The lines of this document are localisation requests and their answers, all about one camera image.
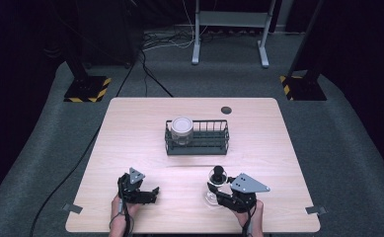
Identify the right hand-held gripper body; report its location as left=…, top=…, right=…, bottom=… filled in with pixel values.
left=224, top=173, right=271, bottom=213

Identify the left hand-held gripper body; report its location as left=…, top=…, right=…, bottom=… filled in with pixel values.
left=116, top=166, right=147, bottom=202

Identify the glass bottle with black stopper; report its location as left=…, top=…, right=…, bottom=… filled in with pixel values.
left=204, top=165, right=229, bottom=208

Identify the dark wire basket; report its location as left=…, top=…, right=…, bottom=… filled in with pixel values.
left=164, top=118, right=231, bottom=157

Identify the white jar with lid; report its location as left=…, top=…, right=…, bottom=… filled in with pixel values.
left=170, top=116, right=194, bottom=147

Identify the person's right hand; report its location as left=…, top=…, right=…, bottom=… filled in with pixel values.
left=232, top=198, right=266, bottom=229

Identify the grey tape strip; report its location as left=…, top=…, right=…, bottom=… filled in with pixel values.
left=304, top=204, right=329, bottom=216
left=62, top=202, right=84, bottom=215

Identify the black stand with striped base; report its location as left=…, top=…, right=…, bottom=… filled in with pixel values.
left=55, top=48, right=113, bottom=104
left=279, top=0, right=328, bottom=102

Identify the black equipment case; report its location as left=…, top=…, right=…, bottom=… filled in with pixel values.
left=77, top=0, right=145, bottom=68

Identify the left hand-held gripper cable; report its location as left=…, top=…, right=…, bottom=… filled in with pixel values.
left=117, top=184, right=135, bottom=237

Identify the hand-held gripper cable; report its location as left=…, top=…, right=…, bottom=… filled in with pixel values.
left=242, top=203, right=258, bottom=237
left=117, top=184, right=135, bottom=237

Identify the right hand-held gripper cable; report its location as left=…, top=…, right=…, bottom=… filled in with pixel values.
left=242, top=203, right=258, bottom=237

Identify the long black floor cable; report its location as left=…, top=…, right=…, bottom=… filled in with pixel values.
left=29, top=60, right=138, bottom=237

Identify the bundle of floor cables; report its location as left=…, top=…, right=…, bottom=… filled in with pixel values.
left=142, top=28, right=197, bottom=52

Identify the white metal frame stand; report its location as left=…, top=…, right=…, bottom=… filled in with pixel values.
left=191, top=0, right=277, bottom=69

